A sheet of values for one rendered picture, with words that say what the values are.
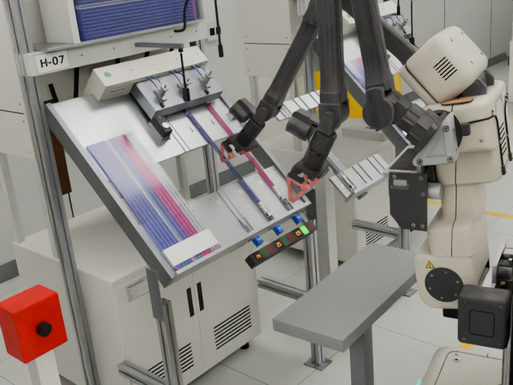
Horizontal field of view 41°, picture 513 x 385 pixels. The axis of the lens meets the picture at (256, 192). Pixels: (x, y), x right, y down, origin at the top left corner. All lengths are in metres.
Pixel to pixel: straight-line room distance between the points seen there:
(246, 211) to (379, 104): 0.87
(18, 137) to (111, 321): 0.72
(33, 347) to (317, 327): 0.79
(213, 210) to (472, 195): 0.88
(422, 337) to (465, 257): 1.21
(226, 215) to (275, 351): 0.88
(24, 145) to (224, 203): 0.73
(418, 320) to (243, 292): 0.83
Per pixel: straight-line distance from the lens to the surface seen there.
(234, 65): 5.01
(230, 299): 2.78
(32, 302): 1.96
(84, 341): 2.61
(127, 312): 2.42
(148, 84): 2.46
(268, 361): 2.92
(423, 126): 1.62
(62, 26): 2.32
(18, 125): 2.50
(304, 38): 2.15
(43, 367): 2.06
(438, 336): 3.06
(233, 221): 2.30
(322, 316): 2.02
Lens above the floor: 1.63
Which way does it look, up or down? 20 degrees down
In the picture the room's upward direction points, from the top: 5 degrees counter-clockwise
